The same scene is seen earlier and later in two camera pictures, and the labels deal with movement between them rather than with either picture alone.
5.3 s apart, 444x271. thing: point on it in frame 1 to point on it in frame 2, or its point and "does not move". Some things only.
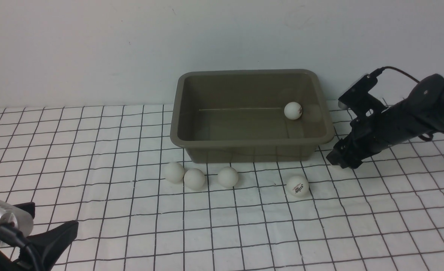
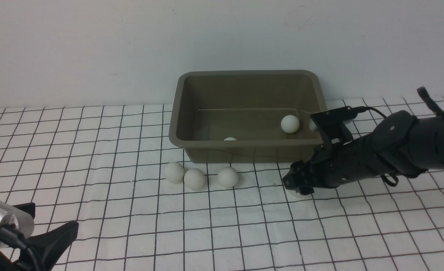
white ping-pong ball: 228,177 does not move
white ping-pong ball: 194,179 does not move
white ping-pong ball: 293,110 to 290,124
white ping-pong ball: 174,172 does not move
